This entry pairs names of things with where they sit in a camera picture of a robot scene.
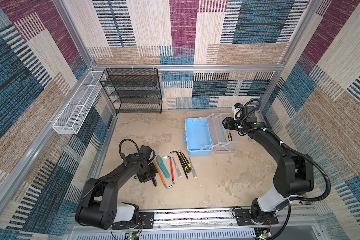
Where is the yellow handled ratchet wrench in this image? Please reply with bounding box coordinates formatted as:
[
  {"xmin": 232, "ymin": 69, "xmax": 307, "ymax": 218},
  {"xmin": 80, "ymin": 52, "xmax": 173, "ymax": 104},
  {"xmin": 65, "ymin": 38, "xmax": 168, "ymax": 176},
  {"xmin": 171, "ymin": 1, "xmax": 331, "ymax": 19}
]
[{"xmin": 228, "ymin": 132, "xmax": 233, "ymax": 142}]

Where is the light blue plastic toolbox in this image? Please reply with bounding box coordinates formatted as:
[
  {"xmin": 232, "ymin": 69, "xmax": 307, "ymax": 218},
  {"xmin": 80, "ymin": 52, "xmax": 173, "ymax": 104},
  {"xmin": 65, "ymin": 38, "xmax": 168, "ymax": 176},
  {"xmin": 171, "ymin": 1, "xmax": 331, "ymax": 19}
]
[{"xmin": 184, "ymin": 113, "xmax": 239, "ymax": 157}]

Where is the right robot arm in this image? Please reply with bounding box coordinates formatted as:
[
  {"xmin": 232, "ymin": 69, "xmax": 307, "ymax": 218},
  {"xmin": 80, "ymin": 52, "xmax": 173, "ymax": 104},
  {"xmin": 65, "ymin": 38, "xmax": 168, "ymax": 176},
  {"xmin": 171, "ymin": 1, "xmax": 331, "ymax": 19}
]
[{"xmin": 222, "ymin": 100, "xmax": 332, "ymax": 225}]

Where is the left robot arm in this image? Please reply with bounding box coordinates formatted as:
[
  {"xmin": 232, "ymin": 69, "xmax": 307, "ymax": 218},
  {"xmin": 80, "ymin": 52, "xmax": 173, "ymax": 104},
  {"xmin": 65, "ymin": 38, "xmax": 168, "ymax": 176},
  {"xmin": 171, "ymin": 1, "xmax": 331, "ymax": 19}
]
[{"xmin": 75, "ymin": 139, "xmax": 158, "ymax": 230}]

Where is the teal utility knife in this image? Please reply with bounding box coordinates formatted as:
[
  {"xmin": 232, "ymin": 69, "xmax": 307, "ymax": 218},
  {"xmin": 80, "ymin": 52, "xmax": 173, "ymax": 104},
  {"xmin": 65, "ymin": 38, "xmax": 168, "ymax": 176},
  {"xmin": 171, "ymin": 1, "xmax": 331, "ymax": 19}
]
[{"xmin": 156, "ymin": 155, "xmax": 171, "ymax": 179}]

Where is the long black hex key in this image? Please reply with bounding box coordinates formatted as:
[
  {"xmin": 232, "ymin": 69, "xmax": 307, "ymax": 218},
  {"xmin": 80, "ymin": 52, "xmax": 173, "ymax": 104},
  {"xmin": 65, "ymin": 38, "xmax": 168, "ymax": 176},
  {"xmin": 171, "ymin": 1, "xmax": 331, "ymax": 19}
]
[{"xmin": 171, "ymin": 151, "xmax": 189, "ymax": 180}]

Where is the yellow black utility knife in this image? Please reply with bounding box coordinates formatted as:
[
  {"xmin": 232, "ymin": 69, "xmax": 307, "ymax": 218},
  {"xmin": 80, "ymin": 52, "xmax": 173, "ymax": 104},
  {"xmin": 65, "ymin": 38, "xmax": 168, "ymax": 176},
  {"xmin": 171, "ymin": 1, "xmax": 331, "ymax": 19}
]
[{"xmin": 179, "ymin": 150, "xmax": 192, "ymax": 174}]

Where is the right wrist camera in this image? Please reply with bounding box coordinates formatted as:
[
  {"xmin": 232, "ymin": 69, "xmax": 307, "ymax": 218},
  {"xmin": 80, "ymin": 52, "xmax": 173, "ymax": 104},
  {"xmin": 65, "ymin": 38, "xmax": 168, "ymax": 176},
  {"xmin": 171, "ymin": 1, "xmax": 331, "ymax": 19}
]
[{"xmin": 232, "ymin": 103, "xmax": 243, "ymax": 120}]

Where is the red handled hex key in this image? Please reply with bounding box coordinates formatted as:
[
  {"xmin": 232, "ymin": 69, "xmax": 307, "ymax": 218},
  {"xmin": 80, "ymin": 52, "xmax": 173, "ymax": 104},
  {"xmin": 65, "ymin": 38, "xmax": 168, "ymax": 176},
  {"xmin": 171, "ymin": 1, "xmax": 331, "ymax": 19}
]
[{"xmin": 163, "ymin": 156, "xmax": 175, "ymax": 189}]

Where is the orange handled hex key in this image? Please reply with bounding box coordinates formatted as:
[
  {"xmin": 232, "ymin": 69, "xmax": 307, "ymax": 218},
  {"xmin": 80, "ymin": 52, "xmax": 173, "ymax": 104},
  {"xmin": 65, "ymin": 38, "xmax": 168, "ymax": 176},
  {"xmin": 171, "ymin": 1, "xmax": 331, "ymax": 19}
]
[{"xmin": 154, "ymin": 160, "xmax": 166, "ymax": 187}]

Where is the small clear handled screwdriver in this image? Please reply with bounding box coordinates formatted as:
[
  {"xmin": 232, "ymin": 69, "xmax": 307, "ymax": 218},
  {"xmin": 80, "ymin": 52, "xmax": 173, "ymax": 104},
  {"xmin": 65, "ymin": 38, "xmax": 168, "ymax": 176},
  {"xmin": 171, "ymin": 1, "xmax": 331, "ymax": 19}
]
[{"xmin": 173, "ymin": 158, "xmax": 182, "ymax": 179}]

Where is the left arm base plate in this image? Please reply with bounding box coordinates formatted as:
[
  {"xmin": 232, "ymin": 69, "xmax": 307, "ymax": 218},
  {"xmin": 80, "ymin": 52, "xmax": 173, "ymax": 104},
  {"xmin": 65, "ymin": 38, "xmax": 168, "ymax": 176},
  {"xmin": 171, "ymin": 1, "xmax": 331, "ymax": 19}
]
[{"xmin": 111, "ymin": 212, "xmax": 155, "ymax": 231}]

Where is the black wire mesh shelf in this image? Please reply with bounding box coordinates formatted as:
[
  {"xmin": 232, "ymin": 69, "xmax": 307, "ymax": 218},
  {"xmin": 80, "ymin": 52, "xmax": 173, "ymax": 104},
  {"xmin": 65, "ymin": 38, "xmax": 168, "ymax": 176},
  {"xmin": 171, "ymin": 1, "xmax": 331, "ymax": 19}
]
[{"xmin": 100, "ymin": 68, "xmax": 163, "ymax": 114}]

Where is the white wire mesh basket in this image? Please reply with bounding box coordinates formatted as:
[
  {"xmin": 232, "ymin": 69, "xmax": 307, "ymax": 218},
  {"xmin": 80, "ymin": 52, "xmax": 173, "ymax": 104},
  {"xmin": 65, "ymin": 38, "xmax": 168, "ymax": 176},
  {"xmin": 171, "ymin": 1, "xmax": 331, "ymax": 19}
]
[{"xmin": 53, "ymin": 71, "xmax": 103, "ymax": 135}]

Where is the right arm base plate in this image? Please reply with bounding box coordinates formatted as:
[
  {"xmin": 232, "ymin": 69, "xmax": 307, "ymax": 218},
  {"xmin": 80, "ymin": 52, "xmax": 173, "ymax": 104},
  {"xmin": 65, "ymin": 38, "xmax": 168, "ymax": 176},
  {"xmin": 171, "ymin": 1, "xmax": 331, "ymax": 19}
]
[{"xmin": 231, "ymin": 207, "xmax": 279, "ymax": 226}]

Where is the aluminium front rail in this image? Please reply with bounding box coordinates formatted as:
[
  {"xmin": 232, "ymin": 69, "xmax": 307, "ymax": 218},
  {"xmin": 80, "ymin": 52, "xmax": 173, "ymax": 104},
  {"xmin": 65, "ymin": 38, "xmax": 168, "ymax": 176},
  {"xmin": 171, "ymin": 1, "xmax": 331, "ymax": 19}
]
[{"xmin": 62, "ymin": 206, "xmax": 322, "ymax": 240}]

